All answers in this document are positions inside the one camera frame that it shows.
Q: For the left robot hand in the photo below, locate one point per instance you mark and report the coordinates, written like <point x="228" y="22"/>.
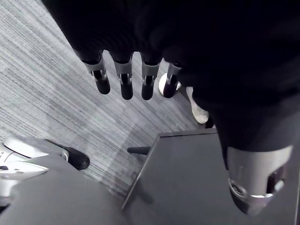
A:
<point x="211" y="47"/>

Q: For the person's white shoe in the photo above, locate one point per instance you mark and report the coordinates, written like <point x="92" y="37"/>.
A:
<point x="199" y="112"/>
<point x="162" y="85"/>

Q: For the black table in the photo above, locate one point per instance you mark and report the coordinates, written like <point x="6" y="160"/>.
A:
<point x="187" y="178"/>

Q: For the dark robot foot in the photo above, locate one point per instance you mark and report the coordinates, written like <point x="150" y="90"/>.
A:
<point x="75" y="157"/>

